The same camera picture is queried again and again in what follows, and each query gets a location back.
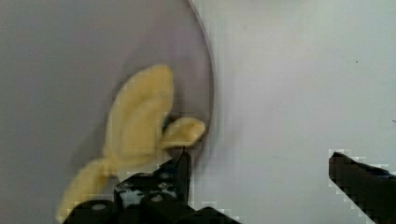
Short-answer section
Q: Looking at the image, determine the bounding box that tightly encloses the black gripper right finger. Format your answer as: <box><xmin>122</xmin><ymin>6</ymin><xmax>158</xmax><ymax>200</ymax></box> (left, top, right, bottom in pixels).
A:
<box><xmin>328</xmin><ymin>152</ymin><xmax>396</xmax><ymax>224</ymax></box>

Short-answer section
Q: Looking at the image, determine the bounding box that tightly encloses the grey round plate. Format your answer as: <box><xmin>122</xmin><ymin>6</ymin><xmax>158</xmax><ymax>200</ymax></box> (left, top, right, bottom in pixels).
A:
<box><xmin>0</xmin><ymin>0</ymin><xmax>214</xmax><ymax>224</ymax></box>

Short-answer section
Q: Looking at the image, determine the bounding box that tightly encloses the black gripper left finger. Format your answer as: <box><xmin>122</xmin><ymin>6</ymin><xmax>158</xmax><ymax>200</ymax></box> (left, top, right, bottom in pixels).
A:
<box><xmin>63</xmin><ymin>148</ymin><xmax>242</xmax><ymax>224</ymax></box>

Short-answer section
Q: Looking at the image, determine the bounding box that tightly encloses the peeled yellow toy banana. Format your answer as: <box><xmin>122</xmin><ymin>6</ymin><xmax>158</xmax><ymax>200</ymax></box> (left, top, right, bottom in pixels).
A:
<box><xmin>55</xmin><ymin>64</ymin><xmax>206</xmax><ymax>224</ymax></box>

